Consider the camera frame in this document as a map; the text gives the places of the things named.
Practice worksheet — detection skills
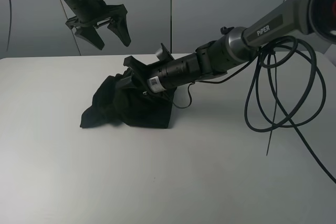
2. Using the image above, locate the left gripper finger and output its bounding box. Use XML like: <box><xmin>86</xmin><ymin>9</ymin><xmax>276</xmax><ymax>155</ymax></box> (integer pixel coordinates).
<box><xmin>107</xmin><ymin>17</ymin><xmax>131</xmax><ymax>47</ymax></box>
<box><xmin>75</xmin><ymin>27</ymin><xmax>104</xmax><ymax>49</ymax></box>

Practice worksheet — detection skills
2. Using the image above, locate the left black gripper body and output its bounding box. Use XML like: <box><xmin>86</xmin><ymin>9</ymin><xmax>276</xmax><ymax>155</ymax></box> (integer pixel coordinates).
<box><xmin>66</xmin><ymin>4</ymin><xmax>128</xmax><ymax>29</ymax></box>

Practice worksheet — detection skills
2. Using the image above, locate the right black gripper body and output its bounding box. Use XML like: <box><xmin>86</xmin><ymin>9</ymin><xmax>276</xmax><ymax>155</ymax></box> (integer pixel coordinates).
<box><xmin>117</xmin><ymin>44</ymin><xmax>175</xmax><ymax>101</ymax></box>

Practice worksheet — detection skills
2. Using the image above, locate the black printed t-shirt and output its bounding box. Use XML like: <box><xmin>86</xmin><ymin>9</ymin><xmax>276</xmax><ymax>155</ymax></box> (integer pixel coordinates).
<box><xmin>80</xmin><ymin>69</ymin><xmax>172</xmax><ymax>129</ymax></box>

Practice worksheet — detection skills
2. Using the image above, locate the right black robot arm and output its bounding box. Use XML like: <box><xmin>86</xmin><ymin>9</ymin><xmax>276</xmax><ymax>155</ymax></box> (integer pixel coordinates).
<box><xmin>115</xmin><ymin>0</ymin><xmax>335</xmax><ymax>95</ymax></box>

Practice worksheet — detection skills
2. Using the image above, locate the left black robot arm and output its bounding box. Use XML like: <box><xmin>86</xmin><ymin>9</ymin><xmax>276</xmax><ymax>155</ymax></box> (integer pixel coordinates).
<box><xmin>64</xmin><ymin>0</ymin><xmax>131</xmax><ymax>50</ymax></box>

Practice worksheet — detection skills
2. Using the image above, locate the right black cable bundle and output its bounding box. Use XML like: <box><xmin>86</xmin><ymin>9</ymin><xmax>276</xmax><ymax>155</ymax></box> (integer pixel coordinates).
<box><xmin>173</xmin><ymin>35</ymin><xmax>336</xmax><ymax>185</ymax></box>

